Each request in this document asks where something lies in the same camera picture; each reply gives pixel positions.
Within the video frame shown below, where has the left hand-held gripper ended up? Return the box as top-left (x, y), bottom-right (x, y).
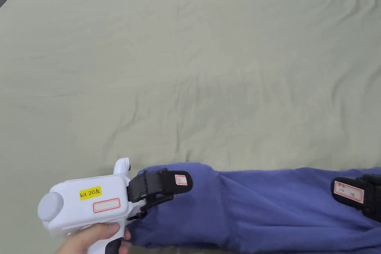
top-left (38, 158), bottom-right (193, 236)

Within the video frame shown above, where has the dark blue garment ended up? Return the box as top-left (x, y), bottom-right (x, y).
top-left (127, 163), bottom-right (381, 254)

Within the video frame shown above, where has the person's left hand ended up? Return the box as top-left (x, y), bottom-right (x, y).
top-left (52, 222), bottom-right (132, 254)

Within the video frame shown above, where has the bed with pale green sheet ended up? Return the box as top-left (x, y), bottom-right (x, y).
top-left (0, 0), bottom-right (381, 254)

